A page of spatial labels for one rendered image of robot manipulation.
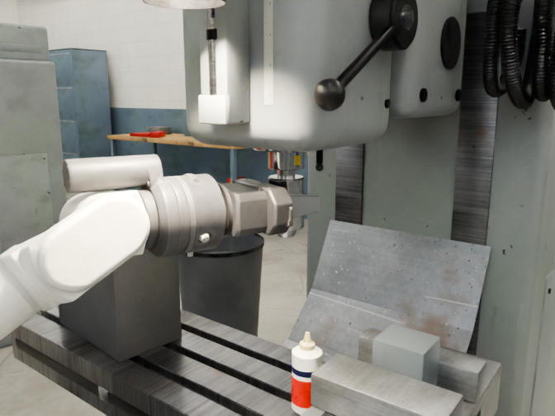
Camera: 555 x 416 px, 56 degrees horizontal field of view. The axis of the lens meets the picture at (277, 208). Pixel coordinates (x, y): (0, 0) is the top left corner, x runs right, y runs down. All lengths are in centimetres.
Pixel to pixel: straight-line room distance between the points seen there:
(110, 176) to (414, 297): 60
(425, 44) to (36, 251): 51
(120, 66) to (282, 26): 756
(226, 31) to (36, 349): 70
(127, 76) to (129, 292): 719
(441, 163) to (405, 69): 31
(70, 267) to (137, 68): 730
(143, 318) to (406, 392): 46
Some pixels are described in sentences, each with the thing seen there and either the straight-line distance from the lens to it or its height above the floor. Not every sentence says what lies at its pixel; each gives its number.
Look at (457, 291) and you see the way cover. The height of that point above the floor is 104.
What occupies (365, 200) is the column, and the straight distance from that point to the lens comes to 103.
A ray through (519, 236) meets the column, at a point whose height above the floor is 114.
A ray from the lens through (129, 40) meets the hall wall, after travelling 792.
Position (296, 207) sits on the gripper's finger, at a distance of 63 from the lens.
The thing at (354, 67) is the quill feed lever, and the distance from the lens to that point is 53.
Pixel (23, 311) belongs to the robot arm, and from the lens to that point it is 54.
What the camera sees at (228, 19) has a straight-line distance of 55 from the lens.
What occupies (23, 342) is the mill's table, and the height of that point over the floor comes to 93.
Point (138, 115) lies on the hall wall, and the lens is 778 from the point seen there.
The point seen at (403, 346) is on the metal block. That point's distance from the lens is 61.
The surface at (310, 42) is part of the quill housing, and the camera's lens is 53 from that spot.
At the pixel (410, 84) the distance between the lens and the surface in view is 68.
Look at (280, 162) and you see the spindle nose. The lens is 63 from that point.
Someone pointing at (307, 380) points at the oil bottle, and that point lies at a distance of 70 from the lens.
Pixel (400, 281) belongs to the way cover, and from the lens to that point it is 98.
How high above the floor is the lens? 137
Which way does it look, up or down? 12 degrees down
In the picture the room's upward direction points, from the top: straight up
